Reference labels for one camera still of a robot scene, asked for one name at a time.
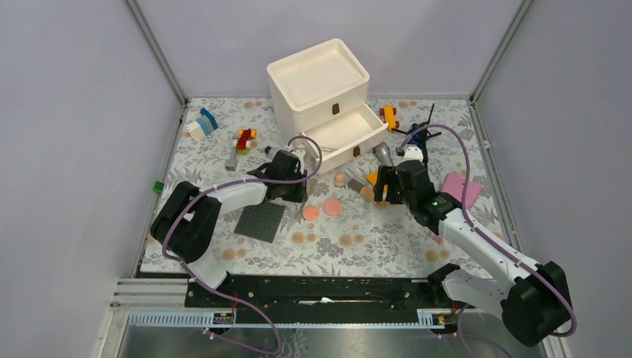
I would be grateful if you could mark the silver toy microphone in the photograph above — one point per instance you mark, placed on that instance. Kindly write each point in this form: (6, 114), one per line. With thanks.
(383, 154)

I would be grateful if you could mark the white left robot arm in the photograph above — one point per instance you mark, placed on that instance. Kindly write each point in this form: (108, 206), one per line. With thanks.
(185, 224)

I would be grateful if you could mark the blue toy brick car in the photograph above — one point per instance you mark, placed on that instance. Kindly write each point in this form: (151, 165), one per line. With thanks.
(419, 139)

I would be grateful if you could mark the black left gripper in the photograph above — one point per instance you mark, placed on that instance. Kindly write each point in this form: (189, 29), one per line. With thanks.
(299, 195)

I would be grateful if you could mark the beige foundation bottle grey cap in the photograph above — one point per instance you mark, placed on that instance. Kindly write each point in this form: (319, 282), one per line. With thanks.
(363, 190)

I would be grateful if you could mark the white drawer organizer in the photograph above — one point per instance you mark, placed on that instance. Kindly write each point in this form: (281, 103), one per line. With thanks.
(321, 94)

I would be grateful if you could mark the grey brick pillar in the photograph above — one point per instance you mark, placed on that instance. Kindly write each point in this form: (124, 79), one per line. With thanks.
(231, 163)

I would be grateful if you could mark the orange white cream tube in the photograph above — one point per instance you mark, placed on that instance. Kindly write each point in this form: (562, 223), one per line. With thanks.
(372, 179)

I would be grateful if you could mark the blue white stacked bricks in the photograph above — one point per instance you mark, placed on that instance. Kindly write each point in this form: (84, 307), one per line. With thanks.
(202, 126)

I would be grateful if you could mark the pink round makeup puff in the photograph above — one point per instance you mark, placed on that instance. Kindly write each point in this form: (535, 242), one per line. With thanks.
(332, 207)

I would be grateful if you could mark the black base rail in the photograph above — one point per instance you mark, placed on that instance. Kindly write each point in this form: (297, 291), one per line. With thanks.
(325, 300)

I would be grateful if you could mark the beige makeup sponge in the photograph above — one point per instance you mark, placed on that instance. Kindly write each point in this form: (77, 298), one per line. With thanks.
(340, 179)

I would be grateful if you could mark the clear bottle black cap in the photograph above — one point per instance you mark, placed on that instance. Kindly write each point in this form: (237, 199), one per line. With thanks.
(271, 151)

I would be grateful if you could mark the dark grey brick baseplate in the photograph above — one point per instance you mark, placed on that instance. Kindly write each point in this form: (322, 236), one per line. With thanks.
(260, 222)

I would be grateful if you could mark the yellow red toy brick car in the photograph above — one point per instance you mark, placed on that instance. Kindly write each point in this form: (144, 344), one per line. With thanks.
(388, 115)

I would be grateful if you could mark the green small cube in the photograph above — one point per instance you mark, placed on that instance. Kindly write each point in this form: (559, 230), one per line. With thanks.
(158, 187)

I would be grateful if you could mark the pink plastic scoop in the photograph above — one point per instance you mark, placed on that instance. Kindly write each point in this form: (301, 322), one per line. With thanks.
(461, 190)

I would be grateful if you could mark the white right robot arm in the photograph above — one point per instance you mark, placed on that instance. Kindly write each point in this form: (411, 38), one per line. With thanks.
(531, 299)

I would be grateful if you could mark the orange round makeup puff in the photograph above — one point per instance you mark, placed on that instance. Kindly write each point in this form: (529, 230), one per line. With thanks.
(311, 213)

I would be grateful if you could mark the gold thin makeup pencil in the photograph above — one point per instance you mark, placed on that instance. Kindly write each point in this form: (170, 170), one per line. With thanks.
(309, 190)

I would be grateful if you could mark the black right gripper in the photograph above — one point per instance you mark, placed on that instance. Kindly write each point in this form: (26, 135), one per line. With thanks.
(386, 175)

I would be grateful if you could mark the red green white brick toy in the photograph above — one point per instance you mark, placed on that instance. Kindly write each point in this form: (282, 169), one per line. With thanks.
(244, 141)

